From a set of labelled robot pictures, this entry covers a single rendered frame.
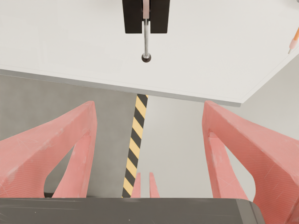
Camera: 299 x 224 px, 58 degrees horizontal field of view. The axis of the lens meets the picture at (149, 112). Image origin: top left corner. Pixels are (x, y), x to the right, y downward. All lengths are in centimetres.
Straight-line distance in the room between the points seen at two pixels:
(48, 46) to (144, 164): 114
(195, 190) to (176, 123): 42
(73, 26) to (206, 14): 18
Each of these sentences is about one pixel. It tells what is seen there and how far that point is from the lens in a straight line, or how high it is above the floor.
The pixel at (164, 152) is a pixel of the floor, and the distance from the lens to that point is 151.
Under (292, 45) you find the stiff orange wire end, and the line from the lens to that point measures 31.
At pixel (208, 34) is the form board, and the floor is 100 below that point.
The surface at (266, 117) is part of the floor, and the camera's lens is 173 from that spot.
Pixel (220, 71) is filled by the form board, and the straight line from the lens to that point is 49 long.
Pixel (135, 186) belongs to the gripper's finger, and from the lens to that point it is 27.
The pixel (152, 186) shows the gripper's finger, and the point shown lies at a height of 114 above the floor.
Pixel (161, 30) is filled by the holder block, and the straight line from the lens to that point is 28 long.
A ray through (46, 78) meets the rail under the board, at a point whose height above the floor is 87.
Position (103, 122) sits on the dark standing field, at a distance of 141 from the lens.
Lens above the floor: 138
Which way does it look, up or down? 74 degrees down
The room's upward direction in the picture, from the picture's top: 129 degrees clockwise
